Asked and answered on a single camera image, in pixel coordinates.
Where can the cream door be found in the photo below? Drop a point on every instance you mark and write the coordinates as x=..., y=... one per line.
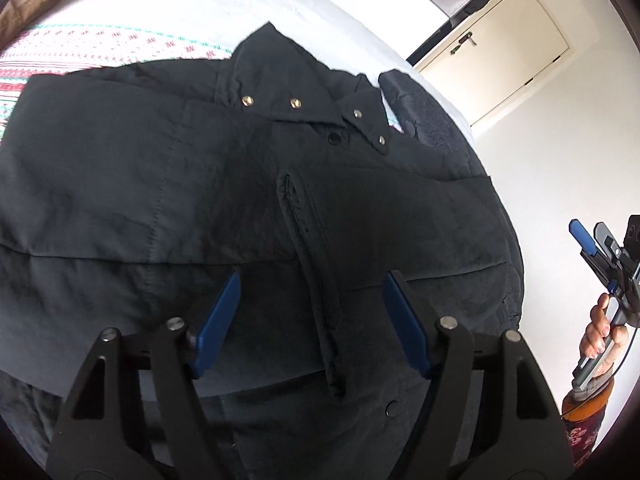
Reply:
x=500, y=50

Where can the red green patterned blanket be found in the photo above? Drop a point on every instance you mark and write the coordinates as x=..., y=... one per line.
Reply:
x=100, y=42

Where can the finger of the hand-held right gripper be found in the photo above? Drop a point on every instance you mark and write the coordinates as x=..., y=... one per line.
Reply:
x=582, y=237
x=610, y=250

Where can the black jacket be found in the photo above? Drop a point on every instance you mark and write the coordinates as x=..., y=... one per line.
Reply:
x=150, y=185

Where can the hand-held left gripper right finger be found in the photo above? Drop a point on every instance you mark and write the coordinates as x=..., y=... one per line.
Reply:
x=405, y=325

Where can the person's right hand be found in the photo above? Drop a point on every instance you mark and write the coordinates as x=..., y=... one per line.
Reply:
x=597, y=325

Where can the brown pillow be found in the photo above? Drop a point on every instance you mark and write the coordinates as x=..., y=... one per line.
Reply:
x=35, y=0

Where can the person's right forearm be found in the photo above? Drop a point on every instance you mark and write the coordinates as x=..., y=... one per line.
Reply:
x=582, y=420

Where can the navy quilted jacket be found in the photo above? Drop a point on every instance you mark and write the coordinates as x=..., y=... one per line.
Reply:
x=430, y=120

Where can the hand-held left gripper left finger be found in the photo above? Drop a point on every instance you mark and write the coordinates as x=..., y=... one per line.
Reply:
x=217, y=325

